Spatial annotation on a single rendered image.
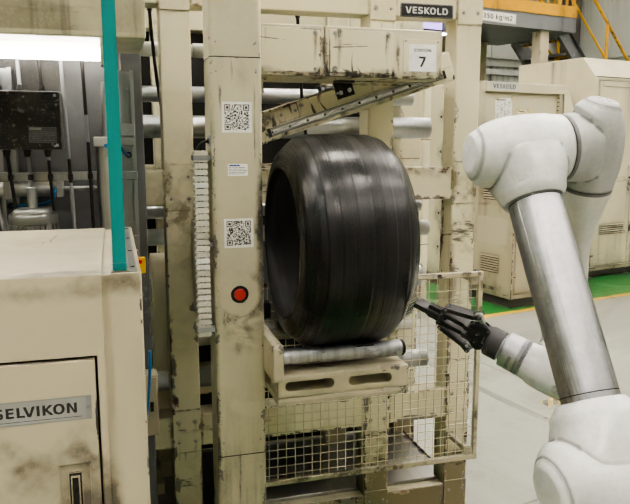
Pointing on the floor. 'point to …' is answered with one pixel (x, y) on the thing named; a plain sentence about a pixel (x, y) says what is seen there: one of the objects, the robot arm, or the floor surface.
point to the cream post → (251, 378)
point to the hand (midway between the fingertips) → (428, 308)
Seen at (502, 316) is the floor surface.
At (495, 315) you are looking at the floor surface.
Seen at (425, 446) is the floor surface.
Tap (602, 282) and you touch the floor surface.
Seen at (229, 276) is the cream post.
